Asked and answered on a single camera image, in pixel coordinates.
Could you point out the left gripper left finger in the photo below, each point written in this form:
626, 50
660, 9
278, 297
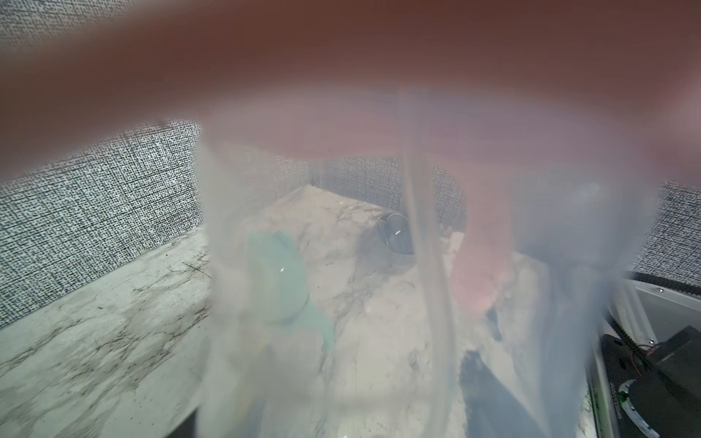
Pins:
186, 429

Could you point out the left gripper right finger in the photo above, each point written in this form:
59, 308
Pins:
492, 411

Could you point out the mint bottle cap front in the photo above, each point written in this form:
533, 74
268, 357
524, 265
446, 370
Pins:
278, 276

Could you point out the clear bottle front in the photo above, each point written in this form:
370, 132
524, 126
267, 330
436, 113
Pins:
522, 225

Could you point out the dark blue flower dish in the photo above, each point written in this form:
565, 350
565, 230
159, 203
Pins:
394, 231

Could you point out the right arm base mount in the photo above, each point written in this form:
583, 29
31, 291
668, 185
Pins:
658, 401

